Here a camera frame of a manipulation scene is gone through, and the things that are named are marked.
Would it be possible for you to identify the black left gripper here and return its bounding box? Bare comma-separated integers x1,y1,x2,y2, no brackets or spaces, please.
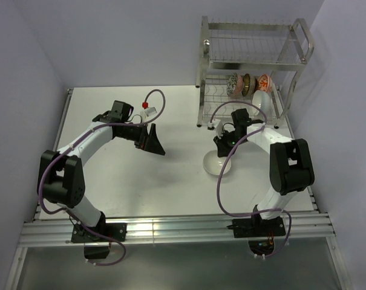
117,122,165,155

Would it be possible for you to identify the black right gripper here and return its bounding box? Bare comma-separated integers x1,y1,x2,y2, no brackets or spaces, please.
214,129,246,158

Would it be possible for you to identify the black white floral bowl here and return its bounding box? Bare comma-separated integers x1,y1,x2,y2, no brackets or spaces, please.
226,73,244,97

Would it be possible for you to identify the brown glazed bowl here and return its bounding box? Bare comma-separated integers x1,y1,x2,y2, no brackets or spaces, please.
241,73,258,97

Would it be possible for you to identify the orange patterned bowl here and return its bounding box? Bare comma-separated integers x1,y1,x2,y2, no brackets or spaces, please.
258,74,273,93

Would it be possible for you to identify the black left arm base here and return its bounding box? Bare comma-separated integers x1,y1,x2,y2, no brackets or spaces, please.
70,223,127,266

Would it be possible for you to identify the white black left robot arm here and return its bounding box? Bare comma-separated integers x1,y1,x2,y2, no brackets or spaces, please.
38,101,165,241

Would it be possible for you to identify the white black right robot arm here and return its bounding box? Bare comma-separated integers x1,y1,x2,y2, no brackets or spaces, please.
208,109,315,236

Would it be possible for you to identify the stainless steel dish rack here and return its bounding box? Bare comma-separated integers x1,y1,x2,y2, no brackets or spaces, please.
195,16,315,128

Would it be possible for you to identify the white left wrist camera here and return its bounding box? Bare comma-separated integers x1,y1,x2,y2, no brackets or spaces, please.
140,101,157,122

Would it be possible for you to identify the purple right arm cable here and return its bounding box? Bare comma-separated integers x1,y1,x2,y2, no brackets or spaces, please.
209,101,293,258

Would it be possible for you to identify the aluminium mounting rail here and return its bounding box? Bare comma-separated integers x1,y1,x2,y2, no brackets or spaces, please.
18,211,335,248

